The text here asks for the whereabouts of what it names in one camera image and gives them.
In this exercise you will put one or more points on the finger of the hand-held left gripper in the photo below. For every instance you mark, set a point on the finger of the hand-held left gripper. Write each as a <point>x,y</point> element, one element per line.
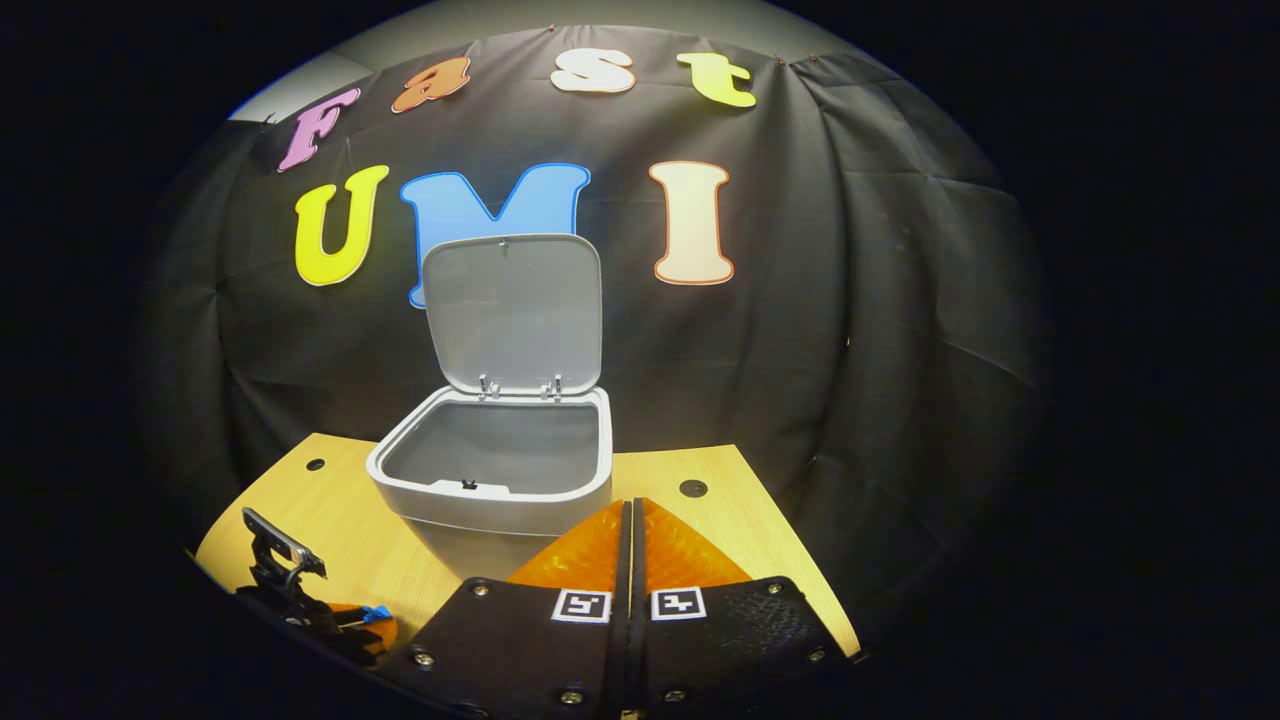
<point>375,638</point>

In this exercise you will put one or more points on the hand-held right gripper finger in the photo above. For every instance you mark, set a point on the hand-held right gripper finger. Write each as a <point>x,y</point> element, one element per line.
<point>640,640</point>
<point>622,640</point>

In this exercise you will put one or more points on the white desktop garbage bin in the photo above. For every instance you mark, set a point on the white desktop garbage bin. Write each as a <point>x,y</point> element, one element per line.
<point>510,310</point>

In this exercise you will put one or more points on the wooden desktop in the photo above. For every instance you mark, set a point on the wooden desktop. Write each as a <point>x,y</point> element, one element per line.
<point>330,530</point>

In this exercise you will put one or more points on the black backdrop cloth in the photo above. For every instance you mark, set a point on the black backdrop cloth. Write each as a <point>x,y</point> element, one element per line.
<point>800,350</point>

